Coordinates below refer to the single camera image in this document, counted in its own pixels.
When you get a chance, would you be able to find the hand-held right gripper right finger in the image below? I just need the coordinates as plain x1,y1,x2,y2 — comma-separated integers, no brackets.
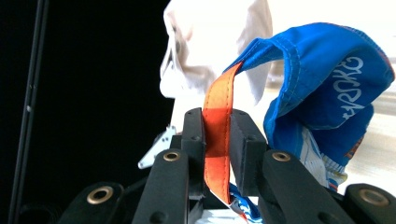
229,108,357,224

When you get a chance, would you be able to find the white cap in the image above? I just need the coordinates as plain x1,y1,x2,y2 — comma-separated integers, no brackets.
159,0,276,105

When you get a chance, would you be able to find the blue cap with orange strap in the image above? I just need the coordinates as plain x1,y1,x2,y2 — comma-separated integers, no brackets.
203,21,396,224

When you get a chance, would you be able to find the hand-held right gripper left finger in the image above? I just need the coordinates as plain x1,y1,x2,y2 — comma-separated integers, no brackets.
132,106,207,224

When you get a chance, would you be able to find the thin black metal pole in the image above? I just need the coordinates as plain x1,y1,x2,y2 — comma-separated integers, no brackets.
7,0,51,224

